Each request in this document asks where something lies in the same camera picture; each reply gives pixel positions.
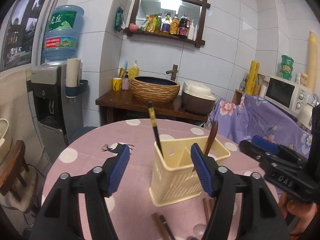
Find black chopstick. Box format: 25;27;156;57
148;102;163;154

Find matte grey spoon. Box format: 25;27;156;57
193;223;207;239

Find person's right hand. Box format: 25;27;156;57
278;192;317;239

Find cream plastic utensil holder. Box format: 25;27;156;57
149;135;232;207

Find dark wooden sink counter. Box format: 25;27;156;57
95;90;208;125

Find pink polka dot tablecloth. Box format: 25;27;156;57
42;119;264;239

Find purple floral cloth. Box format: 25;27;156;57
209;94;312;158

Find brown white rice cooker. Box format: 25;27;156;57
181;81;219;116

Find yellow mug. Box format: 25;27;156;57
112;77;123;91

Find woven basin sink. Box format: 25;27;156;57
130;76;180;103

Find white microwave oven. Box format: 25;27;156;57
264;76;311;118

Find grey water dispenser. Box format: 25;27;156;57
31;61;84;163

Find yellow soap bottle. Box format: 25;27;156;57
129;60;139;80

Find paper cup tube dispenser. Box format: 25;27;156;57
65;58;88;98

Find bronze faucet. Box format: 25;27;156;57
165;64;178;81

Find dark wooden stool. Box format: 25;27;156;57
1;140;30;202

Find green stacked noodle cups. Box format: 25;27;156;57
279;55;294;81

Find yellow roll package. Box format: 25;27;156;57
245;61;260;95

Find tall paper cup stack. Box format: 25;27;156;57
307;31;318;94

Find blue water jug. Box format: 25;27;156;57
42;5;85;62

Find green hanging packet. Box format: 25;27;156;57
114;7;124;32

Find aluminium sliding window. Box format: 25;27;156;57
1;0;55;72

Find wooden framed wall mirror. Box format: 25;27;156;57
124;0;210;48

